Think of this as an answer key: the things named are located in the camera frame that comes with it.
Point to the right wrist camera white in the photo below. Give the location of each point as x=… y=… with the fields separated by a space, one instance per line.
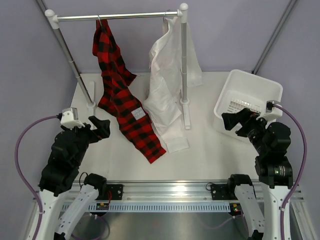
x=271 y=108

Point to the perforated cable duct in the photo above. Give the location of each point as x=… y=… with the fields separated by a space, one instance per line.
x=160 y=207

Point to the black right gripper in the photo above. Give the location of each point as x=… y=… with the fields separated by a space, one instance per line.
x=246 y=117

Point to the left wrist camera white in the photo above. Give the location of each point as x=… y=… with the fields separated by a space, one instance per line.
x=70 y=118

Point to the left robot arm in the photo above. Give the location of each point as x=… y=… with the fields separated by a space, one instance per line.
x=57 y=177

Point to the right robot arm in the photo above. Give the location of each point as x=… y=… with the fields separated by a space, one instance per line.
x=275 y=174

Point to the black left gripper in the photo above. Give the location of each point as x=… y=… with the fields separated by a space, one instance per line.
x=102 y=131

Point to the white metal clothes rack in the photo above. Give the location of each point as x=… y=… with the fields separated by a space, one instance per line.
x=89 y=92

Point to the white shirt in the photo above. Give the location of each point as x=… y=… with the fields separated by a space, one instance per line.
x=165 y=86

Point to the red black plaid shirt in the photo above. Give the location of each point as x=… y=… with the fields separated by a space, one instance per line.
x=117 y=100

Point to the aluminium rail frame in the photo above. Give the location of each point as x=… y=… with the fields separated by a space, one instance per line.
x=174 y=191

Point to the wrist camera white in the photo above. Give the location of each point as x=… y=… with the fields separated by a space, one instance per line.
x=70 y=118
x=271 y=108

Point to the white plastic basket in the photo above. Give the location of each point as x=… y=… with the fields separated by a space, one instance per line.
x=245 y=90

